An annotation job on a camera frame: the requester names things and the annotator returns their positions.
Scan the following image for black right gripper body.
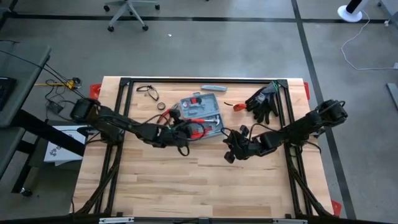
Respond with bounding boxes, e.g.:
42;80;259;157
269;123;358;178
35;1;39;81
253;132;280;156

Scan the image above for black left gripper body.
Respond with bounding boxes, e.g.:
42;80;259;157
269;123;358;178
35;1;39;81
152;124;187;148

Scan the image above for red handled hammer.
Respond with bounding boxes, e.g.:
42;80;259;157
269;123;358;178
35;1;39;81
186;114;223;126

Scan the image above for red triangular tool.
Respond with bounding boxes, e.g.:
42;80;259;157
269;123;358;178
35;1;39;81
223;101;248;113

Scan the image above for grey plastic tool case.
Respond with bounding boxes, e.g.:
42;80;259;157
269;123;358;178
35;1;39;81
178;92;225;140

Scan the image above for black safety glasses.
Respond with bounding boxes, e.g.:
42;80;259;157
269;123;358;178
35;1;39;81
136;84;160;102

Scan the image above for black work glove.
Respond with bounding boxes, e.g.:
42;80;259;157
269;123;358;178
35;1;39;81
254;81;280;125
244;86;272;116

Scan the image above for grey utility knife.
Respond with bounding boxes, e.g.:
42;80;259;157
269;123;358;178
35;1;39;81
200;84;228;93

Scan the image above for white printed box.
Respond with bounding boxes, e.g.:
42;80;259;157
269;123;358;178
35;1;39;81
43;124;87;166

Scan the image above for black power brick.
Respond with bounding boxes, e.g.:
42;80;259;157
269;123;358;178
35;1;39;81
45;101;65;115

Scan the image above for black desk leg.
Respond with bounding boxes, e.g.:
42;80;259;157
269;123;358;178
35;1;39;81
11;108;87;198

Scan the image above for grey office chair base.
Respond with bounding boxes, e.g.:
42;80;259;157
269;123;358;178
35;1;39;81
103;0;161;33

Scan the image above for grey desk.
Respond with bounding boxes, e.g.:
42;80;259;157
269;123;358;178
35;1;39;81
0;40;53;181

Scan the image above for white round stand base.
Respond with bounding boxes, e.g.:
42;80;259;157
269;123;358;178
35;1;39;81
336;0;371;23

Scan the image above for black keyboard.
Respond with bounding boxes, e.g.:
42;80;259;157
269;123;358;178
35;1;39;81
0;77;18;112

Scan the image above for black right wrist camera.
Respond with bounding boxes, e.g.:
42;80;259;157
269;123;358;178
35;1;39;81
239;135;259;153

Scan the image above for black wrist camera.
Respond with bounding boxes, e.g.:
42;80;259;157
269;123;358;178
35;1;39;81
239;135;259;153
166;126;187;141

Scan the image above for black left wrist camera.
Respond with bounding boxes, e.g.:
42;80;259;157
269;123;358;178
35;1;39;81
166;126;187;141

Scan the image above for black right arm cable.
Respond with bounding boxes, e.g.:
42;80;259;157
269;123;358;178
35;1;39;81
248;123;282;138

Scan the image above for black aluminium table frame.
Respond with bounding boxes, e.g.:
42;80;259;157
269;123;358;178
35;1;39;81
72;76;335;220

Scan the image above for silver bracket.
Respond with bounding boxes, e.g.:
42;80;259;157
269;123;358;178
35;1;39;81
272;218;308;224
98;217;136;224

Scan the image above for yellow cable plug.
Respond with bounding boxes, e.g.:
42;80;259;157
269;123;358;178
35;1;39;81
34;77;82;91

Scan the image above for white floor cable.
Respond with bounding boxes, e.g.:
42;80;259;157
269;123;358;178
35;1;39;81
340;11;398;72

